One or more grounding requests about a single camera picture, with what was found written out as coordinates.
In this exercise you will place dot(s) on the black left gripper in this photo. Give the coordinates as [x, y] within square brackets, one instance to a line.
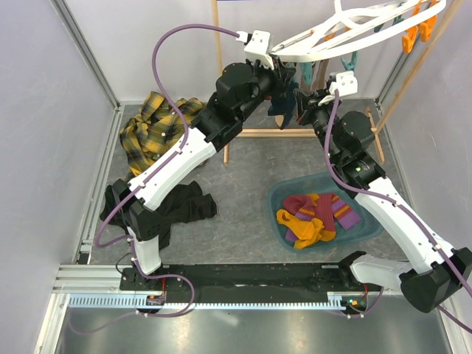
[279, 75]

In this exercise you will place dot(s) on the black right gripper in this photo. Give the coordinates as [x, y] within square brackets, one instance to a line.
[313, 105]

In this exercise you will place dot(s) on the navy blue sock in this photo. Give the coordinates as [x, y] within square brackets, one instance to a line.
[284, 106]

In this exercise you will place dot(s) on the white oval clip hanger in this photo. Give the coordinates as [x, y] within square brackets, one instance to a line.
[354, 29]

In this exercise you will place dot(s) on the maroon purple striped sock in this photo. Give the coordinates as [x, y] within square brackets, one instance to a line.
[301, 206]
[331, 209]

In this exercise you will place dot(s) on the mustard yellow sock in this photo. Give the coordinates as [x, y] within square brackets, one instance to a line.
[319, 226]
[302, 229]

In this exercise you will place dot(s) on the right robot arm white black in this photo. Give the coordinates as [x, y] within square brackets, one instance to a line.
[434, 270]

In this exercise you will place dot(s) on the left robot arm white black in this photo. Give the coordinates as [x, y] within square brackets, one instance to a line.
[238, 92]

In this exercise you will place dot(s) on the wooden clothes rack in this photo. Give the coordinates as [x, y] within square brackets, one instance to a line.
[376, 67]

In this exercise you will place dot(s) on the teal plastic tub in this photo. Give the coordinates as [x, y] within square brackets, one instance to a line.
[319, 183]

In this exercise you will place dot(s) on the yellow plaid shirt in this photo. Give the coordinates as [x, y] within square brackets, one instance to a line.
[146, 137]

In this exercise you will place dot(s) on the black garment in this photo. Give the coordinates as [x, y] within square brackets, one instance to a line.
[183, 204]

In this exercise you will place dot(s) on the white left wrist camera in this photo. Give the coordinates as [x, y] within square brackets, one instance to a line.
[257, 47]

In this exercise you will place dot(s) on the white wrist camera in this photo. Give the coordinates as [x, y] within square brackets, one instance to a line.
[345, 83]
[257, 47]

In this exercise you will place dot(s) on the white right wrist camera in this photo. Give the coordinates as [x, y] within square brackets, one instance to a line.
[345, 83]

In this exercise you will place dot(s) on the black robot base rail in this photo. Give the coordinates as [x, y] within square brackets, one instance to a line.
[259, 282]

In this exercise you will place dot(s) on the white slotted cable duct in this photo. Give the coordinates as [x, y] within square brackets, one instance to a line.
[144, 302]

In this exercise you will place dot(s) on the aluminium corner post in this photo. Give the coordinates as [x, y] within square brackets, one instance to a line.
[85, 50]

